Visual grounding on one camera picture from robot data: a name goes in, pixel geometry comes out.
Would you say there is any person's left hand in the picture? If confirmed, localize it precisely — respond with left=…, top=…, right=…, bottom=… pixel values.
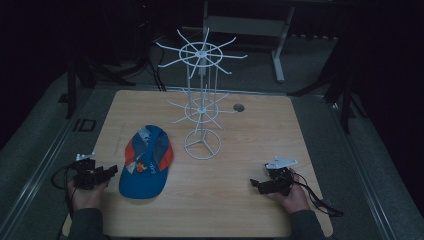
left=67, top=179, right=109, bottom=213

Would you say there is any person's right hand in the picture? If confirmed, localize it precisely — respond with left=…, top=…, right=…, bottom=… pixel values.
left=266, top=168, right=312, bottom=215

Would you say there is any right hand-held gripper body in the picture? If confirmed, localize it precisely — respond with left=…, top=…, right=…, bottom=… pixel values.
left=257, top=156, right=299, bottom=197

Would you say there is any black cable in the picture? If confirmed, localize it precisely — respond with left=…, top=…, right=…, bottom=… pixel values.
left=289, top=170, right=344, bottom=219
left=50, top=162, right=78, bottom=218

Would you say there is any white wire display rack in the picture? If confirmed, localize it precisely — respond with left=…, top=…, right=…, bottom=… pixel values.
left=155, top=27, right=249, bottom=161

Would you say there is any black floor socket plate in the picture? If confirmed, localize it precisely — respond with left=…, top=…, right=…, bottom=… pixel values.
left=72, top=117, right=98, bottom=133

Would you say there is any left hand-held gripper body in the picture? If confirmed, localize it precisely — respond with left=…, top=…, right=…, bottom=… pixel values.
left=70, top=152, right=108, bottom=191

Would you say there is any white metal table frame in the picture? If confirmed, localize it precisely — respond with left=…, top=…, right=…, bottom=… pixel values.
left=181, top=0, right=296, bottom=84

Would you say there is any blue and orange cap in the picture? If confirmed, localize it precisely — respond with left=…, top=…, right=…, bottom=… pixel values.
left=118, top=124, right=175, bottom=200

